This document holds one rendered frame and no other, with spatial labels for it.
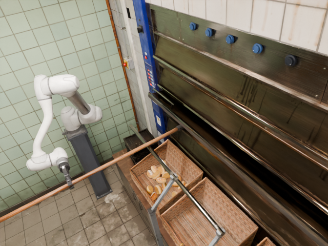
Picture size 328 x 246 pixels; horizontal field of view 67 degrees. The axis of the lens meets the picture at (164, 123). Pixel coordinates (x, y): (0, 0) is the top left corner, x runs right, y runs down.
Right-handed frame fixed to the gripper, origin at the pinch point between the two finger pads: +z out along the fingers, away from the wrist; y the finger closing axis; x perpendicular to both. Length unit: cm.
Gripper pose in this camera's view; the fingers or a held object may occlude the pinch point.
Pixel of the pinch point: (70, 183)
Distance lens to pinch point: 192.8
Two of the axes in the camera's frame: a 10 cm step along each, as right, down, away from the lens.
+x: -8.5, 4.0, -3.3
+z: 5.1, 4.9, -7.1
